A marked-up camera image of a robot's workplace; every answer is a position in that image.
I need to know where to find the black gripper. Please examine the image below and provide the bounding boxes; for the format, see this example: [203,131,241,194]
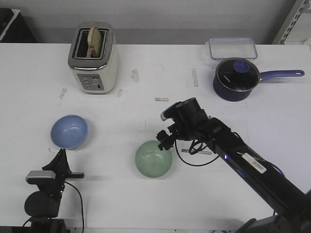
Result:
[156,117,202,150]
[36,149,85,197]

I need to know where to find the green bowl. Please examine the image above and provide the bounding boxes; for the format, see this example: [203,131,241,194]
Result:
[135,140,173,178]

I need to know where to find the blue bowl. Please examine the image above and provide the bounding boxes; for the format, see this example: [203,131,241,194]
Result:
[50,115,88,150]

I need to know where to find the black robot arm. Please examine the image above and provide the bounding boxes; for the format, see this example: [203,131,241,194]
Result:
[24,149,85,233]
[67,100,311,233]

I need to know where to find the dark blue saucepan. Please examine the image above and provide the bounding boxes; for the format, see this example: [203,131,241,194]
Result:
[213,69,305,102]

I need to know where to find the glass pot lid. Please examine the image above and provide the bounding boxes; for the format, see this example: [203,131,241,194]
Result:
[216,58,260,92]

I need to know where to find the clear plastic food container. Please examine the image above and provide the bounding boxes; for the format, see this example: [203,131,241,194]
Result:
[205,37,258,60]

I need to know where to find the cream two-slot toaster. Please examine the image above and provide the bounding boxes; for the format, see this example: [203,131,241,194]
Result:
[68,22,119,94]

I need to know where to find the slice of toast bread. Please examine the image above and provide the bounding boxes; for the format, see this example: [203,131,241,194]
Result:
[87,27,103,58]

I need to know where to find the black box in corner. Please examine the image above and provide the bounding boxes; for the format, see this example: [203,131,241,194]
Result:
[0,8,37,43]

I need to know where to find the white metal shelf upright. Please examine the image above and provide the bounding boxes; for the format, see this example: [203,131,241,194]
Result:
[272,0,311,45]

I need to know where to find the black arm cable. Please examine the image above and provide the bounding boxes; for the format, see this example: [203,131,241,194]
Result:
[63,181,85,233]
[173,139,221,167]

